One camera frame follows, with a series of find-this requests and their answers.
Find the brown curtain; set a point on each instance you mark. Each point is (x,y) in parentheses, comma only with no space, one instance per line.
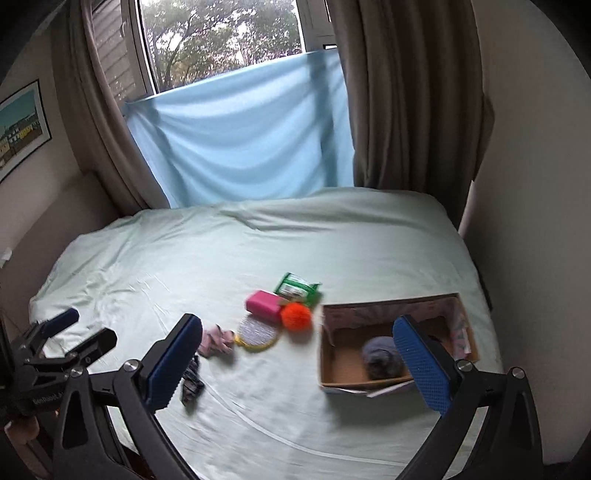
(419,116)
(99,137)

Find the light blue hanging cloth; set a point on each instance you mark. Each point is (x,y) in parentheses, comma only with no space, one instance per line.
(274,130)

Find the framed wall picture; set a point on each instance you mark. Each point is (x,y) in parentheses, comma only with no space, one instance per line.
(24,127)

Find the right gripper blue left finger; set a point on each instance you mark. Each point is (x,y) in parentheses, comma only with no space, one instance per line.
(85,443)

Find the beige headboard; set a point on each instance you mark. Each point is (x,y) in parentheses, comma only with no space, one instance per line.
(82,208)

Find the brown left curtain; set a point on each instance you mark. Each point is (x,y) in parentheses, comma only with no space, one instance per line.
(99,137)

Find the pink fabric scrunchie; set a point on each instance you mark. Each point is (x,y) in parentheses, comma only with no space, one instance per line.
(216,340)

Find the open cardboard box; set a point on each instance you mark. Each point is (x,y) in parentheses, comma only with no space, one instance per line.
(351,331)

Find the orange pom-pom ball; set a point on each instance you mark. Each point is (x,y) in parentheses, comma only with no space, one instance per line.
(296,317)

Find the green wet wipes pack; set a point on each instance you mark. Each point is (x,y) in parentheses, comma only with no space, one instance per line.
(293,288)

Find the grey blue sock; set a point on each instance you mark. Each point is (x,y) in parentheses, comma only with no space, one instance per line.
(382,359)

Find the round yellow grey scrubber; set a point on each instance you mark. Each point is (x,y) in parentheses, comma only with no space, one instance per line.
(256,335)

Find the brown right curtain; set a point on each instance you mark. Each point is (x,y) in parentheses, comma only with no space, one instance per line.
(419,116)

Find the black patterned scrunchie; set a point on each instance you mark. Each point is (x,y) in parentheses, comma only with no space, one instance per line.
(192,386)

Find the window with white frame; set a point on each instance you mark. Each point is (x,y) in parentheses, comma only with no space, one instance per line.
(148,47)

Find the pink sponge block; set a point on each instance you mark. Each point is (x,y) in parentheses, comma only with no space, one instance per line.
(264,306)

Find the person's left hand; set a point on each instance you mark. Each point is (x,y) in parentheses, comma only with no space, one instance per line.
(20,432)

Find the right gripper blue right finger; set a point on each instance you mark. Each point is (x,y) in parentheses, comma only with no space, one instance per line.
(509,443)

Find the light green bed sheet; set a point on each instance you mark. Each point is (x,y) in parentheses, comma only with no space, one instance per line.
(263,415)

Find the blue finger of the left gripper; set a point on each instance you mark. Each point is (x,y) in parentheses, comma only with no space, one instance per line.
(80,357)
(35,337)

